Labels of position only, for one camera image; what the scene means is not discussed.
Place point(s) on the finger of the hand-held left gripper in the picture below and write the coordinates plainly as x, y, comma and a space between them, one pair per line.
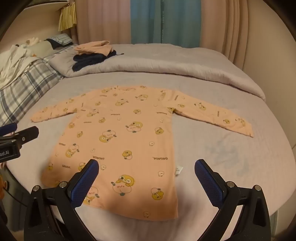
27, 134
8, 128

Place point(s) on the folded navy garment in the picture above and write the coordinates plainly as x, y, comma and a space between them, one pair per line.
87, 60

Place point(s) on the bed with lilac sheet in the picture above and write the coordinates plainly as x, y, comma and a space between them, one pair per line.
231, 150

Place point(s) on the white cloth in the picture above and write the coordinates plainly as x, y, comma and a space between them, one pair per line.
11, 62

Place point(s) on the peach cartoon print shirt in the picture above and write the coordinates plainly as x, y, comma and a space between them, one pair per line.
129, 143

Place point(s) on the striped pillow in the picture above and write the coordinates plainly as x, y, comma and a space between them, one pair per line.
61, 39

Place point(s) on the curved white shelf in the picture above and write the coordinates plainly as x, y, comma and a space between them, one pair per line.
39, 7

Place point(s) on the cream fluffy cloth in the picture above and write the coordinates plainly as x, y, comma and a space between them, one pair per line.
33, 41

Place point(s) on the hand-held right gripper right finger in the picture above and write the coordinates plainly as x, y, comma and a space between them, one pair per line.
208, 180

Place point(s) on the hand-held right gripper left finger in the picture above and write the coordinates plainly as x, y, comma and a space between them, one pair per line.
85, 180

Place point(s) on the pink curtain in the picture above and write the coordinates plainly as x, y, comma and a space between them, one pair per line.
104, 20
219, 23

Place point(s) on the blue curtain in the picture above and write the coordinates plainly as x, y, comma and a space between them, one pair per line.
161, 23

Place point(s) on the folded peach garment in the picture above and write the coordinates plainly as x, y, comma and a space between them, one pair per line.
94, 47

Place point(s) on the dark navy cloth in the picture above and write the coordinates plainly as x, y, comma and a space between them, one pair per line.
53, 43

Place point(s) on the plaid pillow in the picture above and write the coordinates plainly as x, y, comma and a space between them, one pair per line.
34, 81

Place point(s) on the beige pillow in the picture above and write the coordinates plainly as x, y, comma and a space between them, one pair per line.
41, 48

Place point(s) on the grey quilt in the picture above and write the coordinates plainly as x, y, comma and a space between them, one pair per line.
173, 62

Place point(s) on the yellow fringe hanging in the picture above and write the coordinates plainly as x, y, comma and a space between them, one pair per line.
67, 18

